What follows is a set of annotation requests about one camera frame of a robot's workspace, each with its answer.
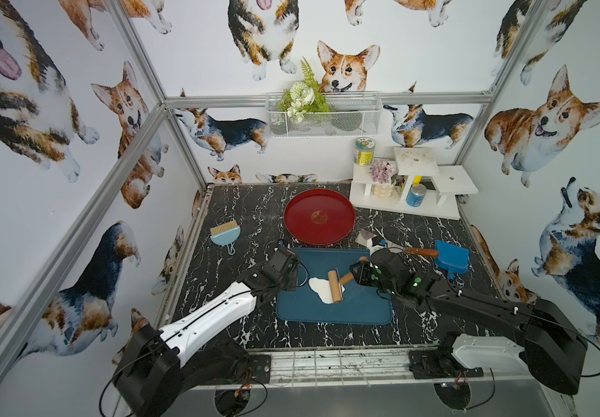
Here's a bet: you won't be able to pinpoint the wooden double roller pin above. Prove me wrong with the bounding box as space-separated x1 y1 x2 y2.
325 256 369 304

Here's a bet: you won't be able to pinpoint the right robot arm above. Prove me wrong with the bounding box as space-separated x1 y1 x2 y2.
350 248 588 395

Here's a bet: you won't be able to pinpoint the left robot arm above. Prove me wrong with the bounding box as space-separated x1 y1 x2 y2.
109 247 301 416

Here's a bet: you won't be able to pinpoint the metal dough scraper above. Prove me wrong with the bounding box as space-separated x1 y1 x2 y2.
356 229 439 258

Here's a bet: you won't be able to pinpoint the white dough piece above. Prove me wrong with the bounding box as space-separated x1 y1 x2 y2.
309 277 343 304

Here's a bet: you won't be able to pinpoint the teal plastic tray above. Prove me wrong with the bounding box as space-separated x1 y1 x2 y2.
277 248 393 325

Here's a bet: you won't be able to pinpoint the red round tray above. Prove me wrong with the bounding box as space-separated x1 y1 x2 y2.
284 189 356 247

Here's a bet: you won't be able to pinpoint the light blue hand brush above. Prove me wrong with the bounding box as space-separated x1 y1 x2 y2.
210 220 241 255

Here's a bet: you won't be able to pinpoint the blue can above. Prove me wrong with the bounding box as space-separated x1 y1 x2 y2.
406 183 427 208

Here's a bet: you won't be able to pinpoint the pink flower decoration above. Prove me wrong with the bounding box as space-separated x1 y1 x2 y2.
369 159 398 185

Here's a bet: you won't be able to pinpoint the white tiered shelf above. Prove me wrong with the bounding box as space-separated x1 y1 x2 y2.
350 148 478 220

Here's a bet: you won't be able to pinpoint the yellow sunflower seed can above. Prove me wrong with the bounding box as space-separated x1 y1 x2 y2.
355 137 376 166

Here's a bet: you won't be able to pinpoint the artificial green white flowers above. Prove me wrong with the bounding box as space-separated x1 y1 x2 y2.
277 57 332 123

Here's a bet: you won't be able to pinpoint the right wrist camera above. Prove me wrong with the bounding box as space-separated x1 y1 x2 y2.
366 235 388 253

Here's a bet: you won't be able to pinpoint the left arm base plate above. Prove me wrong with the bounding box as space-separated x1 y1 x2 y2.
210 353 272 387

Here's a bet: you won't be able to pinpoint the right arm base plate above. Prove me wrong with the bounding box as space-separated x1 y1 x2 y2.
408 349 484 380

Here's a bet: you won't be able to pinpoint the white wire wall basket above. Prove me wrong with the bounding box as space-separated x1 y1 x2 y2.
265 92 383 138

